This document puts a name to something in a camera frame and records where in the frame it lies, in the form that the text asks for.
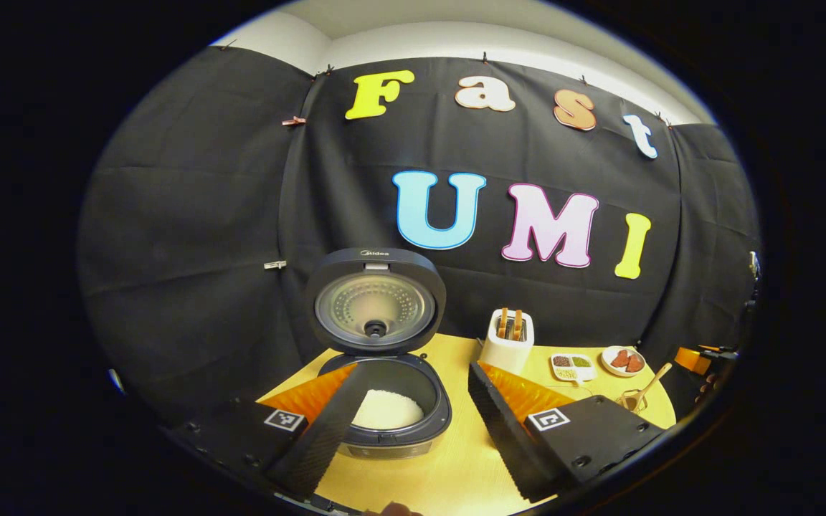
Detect white plate with red meat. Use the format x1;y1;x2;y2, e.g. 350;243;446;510
600;346;647;378

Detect dark grey rice cooker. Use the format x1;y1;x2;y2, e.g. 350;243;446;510
304;247;453;461

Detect white toaster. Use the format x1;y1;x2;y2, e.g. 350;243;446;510
480;310;536;375

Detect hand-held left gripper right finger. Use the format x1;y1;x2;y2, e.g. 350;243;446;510
467;360;666;502

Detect white divided bean dish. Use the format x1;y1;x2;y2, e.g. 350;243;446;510
549;353;597;382

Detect wooden spoon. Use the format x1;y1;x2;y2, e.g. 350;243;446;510
628;363;673;413

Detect black backdrop cloth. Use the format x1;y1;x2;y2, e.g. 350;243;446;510
76;47;761;424

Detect white rice heap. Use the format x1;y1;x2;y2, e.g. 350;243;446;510
351;389;425;431

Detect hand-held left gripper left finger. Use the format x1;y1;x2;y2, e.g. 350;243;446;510
166;362;371;500

